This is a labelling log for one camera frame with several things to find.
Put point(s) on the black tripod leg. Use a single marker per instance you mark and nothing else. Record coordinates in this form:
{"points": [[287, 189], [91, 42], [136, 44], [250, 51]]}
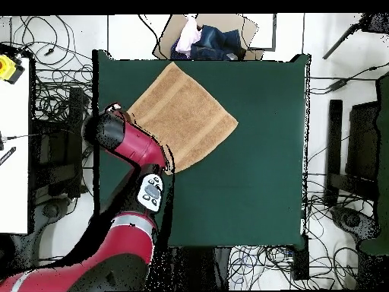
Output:
{"points": [[376, 22]]}

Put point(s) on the black flat tool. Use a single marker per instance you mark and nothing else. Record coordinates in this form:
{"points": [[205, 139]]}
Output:
{"points": [[7, 155]]}

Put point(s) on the black stand base with caster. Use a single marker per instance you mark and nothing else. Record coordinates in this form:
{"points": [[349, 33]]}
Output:
{"points": [[351, 219], [50, 210]]}

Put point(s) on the brown cardboard box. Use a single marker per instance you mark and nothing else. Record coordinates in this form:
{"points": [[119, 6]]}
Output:
{"points": [[243, 30]]}

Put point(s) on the blue denim jeans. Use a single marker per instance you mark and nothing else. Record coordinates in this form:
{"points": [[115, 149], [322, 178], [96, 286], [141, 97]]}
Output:
{"points": [[218, 42]]}

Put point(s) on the orange terry towel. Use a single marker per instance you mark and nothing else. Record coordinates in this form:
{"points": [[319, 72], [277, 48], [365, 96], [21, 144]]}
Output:
{"points": [[182, 118]]}

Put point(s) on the yellow emergency stop button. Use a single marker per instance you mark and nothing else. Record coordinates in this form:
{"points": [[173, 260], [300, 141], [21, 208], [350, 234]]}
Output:
{"points": [[7, 68]]}

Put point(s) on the pink garment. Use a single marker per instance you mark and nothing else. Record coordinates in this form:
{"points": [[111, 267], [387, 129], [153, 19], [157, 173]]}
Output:
{"points": [[188, 36]]}

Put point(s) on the black frame stand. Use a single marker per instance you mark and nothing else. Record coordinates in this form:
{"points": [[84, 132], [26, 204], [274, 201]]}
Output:
{"points": [[60, 170]]}

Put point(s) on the white desk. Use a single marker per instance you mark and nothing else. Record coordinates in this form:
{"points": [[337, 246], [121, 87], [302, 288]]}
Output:
{"points": [[13, 182]]}

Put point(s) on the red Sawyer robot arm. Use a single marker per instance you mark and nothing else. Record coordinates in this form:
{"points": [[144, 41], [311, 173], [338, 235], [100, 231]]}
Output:
{"points": [[130, 146]]}

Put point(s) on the green cloth covered table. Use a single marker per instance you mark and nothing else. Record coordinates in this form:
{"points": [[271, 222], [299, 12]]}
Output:
{"points": [[383, 152]]}

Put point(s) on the dark green table cloth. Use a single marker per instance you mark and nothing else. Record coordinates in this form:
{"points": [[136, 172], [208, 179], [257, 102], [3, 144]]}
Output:
{"points": [[258, 182]]}

